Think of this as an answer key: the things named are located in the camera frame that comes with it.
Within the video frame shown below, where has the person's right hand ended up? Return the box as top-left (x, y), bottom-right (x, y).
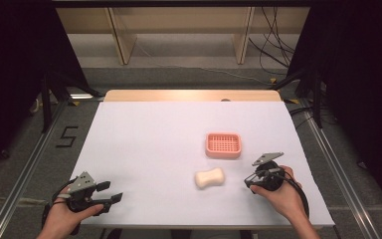
top-left (250, 165), bottom-right (308, 222)

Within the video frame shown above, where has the wooden table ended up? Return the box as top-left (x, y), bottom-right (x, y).
top-left (103, 89), bottom-right (283, 104)

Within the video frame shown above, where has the pink soap dish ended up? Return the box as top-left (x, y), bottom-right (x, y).
top-left (205, 131), bottom-right (243, 160)

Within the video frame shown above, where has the aluminium rail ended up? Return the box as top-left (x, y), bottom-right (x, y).
top-left (0, 94), bottom-right (96, 239)
top-left (298, 98), bottom-right (382, 239)

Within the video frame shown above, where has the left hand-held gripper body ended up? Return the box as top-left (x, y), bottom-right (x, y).
top-left (66, 170), bottom-right (98, 214)

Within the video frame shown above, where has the light wooden shelf unit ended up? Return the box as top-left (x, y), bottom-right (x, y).
top-left (55, 6), bottom-right (310, 67)

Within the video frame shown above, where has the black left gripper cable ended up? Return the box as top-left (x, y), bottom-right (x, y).
top-left (40, 176), bottom-right (81, 236)

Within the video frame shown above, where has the cream bone-shaped sponge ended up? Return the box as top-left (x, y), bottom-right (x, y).
top-left (194, 166), bottom-right (226, 190)

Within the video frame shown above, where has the bundle of black cables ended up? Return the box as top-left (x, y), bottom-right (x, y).
top-left (248, 6), bottom-right (296, 77)

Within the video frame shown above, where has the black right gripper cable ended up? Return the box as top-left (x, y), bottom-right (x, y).
top-left (269, 167), bottom-right (310, 220)

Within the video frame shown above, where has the thin white cable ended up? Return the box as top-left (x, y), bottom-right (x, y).
top-left (134, 42), bottom-right (274, 86)

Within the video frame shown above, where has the black curtain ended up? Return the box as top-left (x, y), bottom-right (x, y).
top-left (0, 0), bottom-right (91, 177)
top-left (286, 0), bottom-right (382, 213)

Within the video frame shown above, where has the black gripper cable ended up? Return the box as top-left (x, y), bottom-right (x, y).
top-left (40, 176), bottom-right (81, 236)
top-left (269, 167), bottom-right (310, 220)

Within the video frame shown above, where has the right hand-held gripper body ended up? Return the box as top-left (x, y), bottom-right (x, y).
top-left (251, 151), bottom-right (287, 192)

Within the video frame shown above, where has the person's left hand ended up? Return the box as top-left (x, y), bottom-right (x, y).
top-left (39, 185), bottom-right (104, 236)

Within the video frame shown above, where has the black metal stand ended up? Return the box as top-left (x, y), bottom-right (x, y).
top-left (270, 65), bottom-right (326, 129)
top-left (40, 70), bottom-right (104, 134)

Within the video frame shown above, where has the white table cover sheet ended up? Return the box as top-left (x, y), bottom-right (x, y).
top-left (69, 101), bottom-right (336, 229)

